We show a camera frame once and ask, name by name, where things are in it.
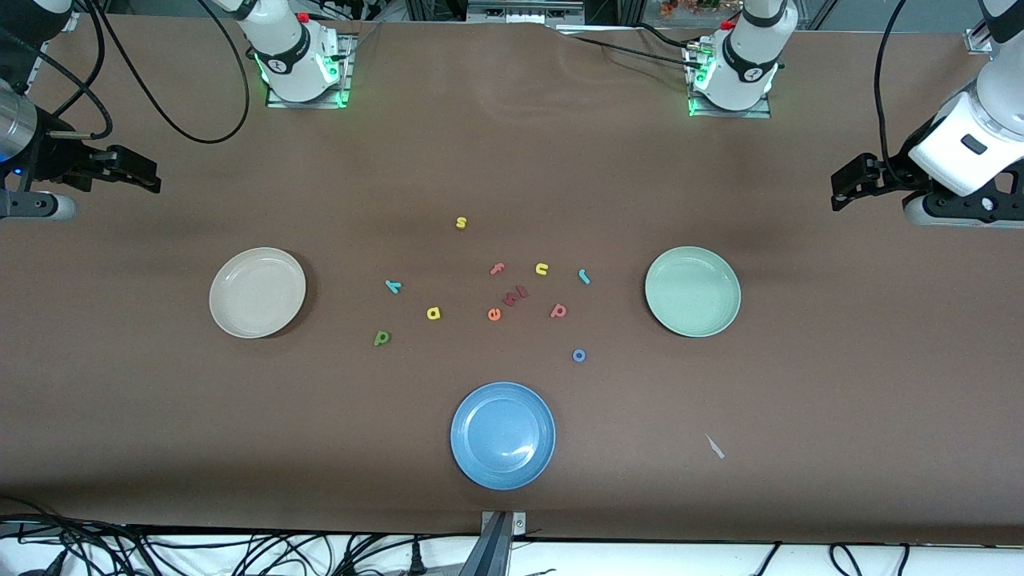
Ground grey metal rack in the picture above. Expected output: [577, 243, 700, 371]
[464, 0, 586, 26]

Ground blue plate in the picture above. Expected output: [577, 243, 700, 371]
[450, 382, 557, 490]

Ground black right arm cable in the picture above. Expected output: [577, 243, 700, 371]
[0, 0, 251, 146]

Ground beige brown plate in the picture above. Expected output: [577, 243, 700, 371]
[209, 247, 307, 339]

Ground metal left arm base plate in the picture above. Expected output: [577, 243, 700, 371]
[686, 40, 773, 119]

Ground brown table cloth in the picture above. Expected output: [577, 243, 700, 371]
[0, 14, 1024, 546]

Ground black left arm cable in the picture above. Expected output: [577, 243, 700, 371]
[874, 0, 919, 186]

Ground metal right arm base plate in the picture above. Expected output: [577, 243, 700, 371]
[266, 32, 354, 109]

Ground aluminium camera mount profile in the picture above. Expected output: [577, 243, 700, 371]
[478, 510, 527, 576]

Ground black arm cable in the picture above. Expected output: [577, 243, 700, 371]
[874, 0, 919, 186]
[0, 0, 251, 146]

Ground light green plate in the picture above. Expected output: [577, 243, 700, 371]
[645, 246, 742, 338]

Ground thin black base cable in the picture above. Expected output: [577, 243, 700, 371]
[632, 22, 703, 50]
[560, 32, 693, 69]

